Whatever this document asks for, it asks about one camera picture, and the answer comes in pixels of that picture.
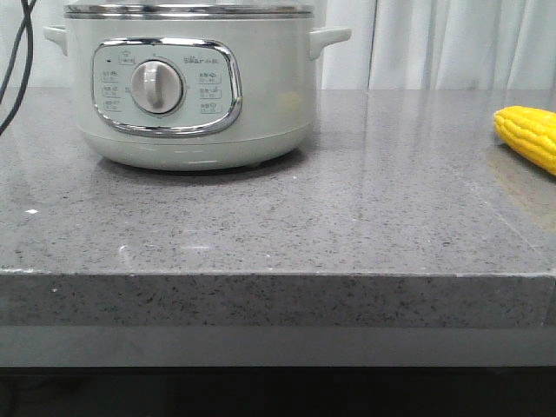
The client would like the yellow corn cob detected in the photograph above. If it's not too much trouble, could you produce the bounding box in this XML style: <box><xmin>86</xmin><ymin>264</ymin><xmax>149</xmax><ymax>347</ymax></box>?
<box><xmin>493</xmin><ymin>106</ymin><xmax>555</xmax><ymax>175</ymax></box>

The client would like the glass pot lid steel rim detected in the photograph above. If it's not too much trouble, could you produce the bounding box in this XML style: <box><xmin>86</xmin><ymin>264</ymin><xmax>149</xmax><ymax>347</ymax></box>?
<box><xmin>63</xmin><ymin>1</ymin><xmax>314</xmax><ymax>20</ymax></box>

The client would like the pale green electric cooking pot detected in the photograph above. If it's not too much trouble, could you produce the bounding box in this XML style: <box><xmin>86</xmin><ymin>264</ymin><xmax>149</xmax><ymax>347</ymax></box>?
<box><xmin>43</xmin><ymin>11</ymin><xmax>351</xmax><ymax>171</ymax></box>

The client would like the white pleated curtain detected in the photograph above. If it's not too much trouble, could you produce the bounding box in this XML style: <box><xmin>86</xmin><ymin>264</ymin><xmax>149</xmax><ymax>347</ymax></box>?
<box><xmin>1</xmin><ymin>1</ymin><xmax>555</xmax><ymax>90</ymax></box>

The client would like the black cable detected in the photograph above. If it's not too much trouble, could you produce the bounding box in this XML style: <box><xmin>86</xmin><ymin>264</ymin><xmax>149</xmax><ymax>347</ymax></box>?
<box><xmin>0</xmin><ymin>0</ymin><xmax>38</xmax><ymax>136</ymax></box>

